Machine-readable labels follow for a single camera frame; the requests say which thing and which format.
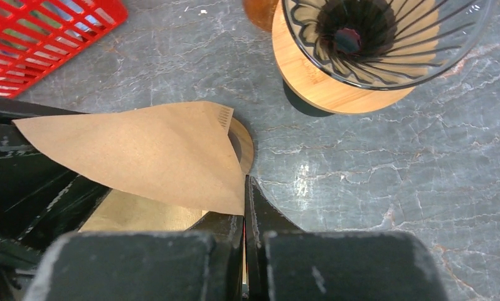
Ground dark wooden ring holder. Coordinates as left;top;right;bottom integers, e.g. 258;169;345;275
228;117;255;174

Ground red plastic basket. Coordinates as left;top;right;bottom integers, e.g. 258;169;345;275
0;0;128;98

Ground amber glass carafe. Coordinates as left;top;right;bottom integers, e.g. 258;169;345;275
242;0;279;33

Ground light wooden ring holder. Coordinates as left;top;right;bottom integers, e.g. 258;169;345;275
272;1;413;114

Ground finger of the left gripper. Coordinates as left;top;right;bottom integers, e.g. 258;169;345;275
0;97;109;300

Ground dark glass fluted dripper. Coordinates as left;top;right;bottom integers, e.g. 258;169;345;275
280;0;495;90

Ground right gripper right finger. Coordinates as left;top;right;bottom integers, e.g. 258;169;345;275
245;176;448;300

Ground brown paper coffee filter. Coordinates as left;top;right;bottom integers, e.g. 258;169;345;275
14;101;245;215

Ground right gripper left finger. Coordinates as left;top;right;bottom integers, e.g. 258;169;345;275
25;213;243;300

